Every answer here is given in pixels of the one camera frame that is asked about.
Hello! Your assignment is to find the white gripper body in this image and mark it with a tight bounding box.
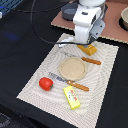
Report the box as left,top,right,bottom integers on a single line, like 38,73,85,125
73,5,105,45

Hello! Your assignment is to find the toy bread loaf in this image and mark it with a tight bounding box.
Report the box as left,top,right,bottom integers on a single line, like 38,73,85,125
78,45,97,56

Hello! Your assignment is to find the yellow butter box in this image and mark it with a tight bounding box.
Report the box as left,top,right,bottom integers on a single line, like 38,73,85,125
63,86,80,109

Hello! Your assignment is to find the red toy tomato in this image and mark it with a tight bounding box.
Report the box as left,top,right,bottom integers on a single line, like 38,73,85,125
39,77,53,91

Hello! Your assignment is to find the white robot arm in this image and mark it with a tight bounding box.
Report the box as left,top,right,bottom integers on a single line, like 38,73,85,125
73,0,105,45

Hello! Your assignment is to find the left grey toy pot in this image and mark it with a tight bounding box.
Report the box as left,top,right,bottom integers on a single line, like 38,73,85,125
61,3,78,21

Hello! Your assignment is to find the grey toy pot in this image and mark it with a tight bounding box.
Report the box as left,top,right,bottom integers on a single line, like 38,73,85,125
61,3,78,21
102,4,108,20

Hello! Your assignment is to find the right grey toy pot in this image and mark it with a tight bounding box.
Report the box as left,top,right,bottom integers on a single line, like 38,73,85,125
102,4,108,20

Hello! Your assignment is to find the beige bowl at edge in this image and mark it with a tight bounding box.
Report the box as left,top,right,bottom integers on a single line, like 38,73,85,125
121,7,128,30

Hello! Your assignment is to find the round wooden plate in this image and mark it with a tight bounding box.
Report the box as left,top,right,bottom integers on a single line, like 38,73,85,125
59,57,87,81

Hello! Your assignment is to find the woven beige placemat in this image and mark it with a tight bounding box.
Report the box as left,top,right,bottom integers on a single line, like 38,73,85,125
16,32,120,128

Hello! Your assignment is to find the knife with wooden handle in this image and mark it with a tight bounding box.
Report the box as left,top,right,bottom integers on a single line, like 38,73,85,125
62,51,101,65

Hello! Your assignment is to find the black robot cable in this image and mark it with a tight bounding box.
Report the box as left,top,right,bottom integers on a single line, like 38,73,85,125
0,0,78,46

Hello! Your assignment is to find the fork with wooden handle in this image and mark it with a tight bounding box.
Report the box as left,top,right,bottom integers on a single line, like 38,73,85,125
48,72,89,91

